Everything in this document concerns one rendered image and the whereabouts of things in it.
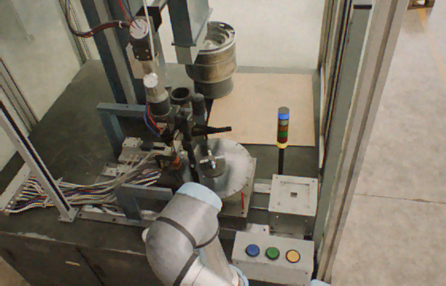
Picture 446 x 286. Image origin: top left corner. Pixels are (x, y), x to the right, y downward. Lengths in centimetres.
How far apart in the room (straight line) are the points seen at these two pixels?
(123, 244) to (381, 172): 189
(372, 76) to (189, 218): 50
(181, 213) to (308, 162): 104
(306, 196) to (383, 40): 88
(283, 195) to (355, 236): 108
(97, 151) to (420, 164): 219
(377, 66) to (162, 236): 57
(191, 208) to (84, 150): 126
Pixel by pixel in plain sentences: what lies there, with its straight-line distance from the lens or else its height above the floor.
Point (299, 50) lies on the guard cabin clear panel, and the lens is 239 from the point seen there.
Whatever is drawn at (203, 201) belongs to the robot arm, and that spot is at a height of 138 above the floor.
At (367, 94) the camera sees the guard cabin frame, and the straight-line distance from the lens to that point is 81.
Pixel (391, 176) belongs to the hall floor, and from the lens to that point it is 286.
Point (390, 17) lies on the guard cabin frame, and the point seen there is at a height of 178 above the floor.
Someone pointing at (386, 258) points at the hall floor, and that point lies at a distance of 248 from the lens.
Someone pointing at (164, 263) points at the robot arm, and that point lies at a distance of 86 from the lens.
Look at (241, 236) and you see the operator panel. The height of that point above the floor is 90.
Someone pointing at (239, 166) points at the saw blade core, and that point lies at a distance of 153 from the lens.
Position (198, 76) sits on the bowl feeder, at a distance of 204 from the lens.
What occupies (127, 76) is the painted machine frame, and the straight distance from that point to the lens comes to 197.
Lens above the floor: 211
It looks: 45 degrees down
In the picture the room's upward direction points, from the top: 7 degrees counter-clockwise
